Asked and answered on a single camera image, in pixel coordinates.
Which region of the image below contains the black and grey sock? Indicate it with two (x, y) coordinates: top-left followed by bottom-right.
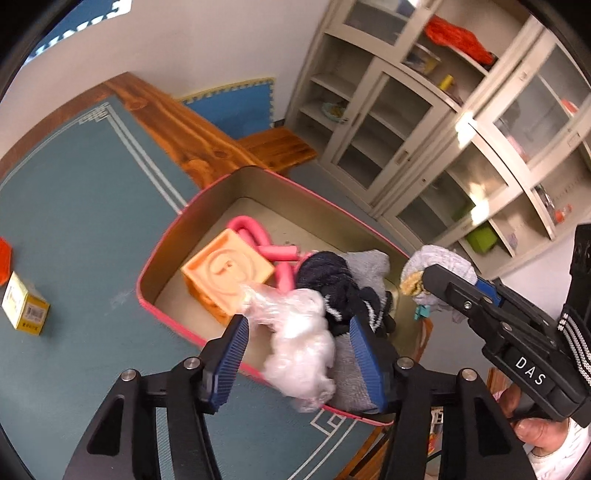
(355, 286), (398, 335)

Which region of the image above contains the yellow green cardboard box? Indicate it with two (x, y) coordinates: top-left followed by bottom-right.
(1, 271), (51, 332)

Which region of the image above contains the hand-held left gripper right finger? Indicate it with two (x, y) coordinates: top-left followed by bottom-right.
(348, 316), (527, 480)

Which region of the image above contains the pink tin container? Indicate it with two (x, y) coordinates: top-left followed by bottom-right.
(136, 166), (435, 428)

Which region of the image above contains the red-orange toy cube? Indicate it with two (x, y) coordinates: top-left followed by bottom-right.
(0, 237), (14, 284)

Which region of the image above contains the metal tin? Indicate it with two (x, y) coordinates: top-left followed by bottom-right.
(406, 44), (439, 75)

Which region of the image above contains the navy white-striped sock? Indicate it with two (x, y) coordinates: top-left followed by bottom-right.
(295, 251), (370, 337)

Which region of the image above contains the pink foam toy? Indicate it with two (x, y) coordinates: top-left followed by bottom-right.
(226, 215), (311, 292)

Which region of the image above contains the person's right forearm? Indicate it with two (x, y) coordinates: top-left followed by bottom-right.
(524, 418), (585, 480)

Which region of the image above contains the beige glass-door cabinet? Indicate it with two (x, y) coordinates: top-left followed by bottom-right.
(286, 0), (591, 278)

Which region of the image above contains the person's right hand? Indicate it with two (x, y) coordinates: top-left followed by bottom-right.
(501, 385), (573, 450)

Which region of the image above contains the blue foam wall mat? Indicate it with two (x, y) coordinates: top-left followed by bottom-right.
(32, 0), (132, 58)

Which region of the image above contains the wooden bench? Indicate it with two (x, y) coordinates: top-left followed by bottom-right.
(240, 128), (318, 177)

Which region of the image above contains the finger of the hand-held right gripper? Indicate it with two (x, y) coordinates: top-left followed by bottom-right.
(422, 264), (497, 344)
(475, 276), (559, 343)

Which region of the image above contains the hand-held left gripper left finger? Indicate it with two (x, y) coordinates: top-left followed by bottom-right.
(62, 314), (251, 480)

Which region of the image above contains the teal table mat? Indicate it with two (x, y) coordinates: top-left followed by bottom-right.
(0, 96), (384, 480)

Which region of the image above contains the light orange toy cube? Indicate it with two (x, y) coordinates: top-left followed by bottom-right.
(181, 228), (276, 326)

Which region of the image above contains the pale grey sock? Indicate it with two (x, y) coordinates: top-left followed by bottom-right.
(399, 244), (478, 324)

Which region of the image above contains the white plastic bag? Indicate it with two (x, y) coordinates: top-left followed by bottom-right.
(240, 282), (338, 414)

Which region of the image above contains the blue yellow-edged foam mat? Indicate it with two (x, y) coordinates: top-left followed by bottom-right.
(178, 76), (278, 140)

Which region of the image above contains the large light grey sock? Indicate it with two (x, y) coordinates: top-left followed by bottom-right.
(344, 249), (392, 301)

